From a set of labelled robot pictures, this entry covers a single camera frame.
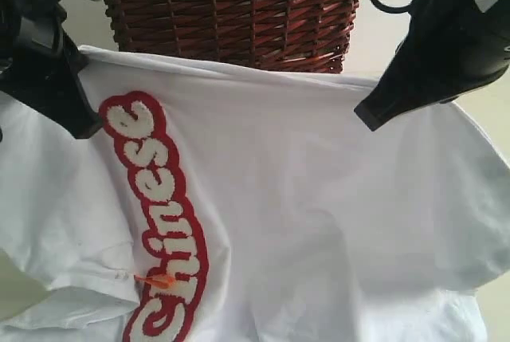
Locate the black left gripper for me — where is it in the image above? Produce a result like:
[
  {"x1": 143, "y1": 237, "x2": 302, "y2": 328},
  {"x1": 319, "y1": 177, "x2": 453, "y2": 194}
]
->
[{"x1": 1, "y1": 0, "x2": 103, "y2": 140}]

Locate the dark red wicker basket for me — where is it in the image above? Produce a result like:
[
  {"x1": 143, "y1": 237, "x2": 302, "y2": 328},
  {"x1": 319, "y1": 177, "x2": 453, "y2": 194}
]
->
[{"x1": 104, "y1": 0, "x2": 359, "y2": 73}]

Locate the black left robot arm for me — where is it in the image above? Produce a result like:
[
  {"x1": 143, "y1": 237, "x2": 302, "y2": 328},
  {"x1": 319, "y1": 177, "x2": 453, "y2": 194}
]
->
[{"x1": 1, "y1": 0, "x2": 102, "y2": 139}]

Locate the white t-shirt red lettering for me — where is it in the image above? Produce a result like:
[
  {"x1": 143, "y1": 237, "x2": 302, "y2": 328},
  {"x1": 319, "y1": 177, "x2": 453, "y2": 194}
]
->
[{"x1": 1, "y1": 47, "x2": 509, "y2": 341}]

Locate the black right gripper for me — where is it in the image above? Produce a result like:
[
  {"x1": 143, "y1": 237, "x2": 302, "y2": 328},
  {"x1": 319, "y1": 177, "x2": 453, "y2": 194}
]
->
[{"x1": 354, "y1": 0, "x2": 509, "y2": 131}]

